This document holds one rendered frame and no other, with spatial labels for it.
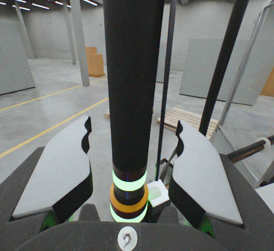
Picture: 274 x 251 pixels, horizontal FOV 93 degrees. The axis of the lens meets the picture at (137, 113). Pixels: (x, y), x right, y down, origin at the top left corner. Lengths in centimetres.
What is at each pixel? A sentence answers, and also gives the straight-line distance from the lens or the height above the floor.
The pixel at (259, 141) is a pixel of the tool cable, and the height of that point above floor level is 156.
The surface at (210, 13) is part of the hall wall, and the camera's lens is 1239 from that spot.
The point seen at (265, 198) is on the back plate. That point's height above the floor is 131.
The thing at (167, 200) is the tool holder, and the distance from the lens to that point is 20.
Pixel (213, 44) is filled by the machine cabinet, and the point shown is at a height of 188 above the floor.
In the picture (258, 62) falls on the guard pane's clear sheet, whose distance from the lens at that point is 138.
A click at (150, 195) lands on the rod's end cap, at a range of 20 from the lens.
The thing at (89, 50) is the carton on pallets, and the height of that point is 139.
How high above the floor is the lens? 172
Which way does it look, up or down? 27 degrees down
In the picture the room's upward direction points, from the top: 3 degrees clockwise
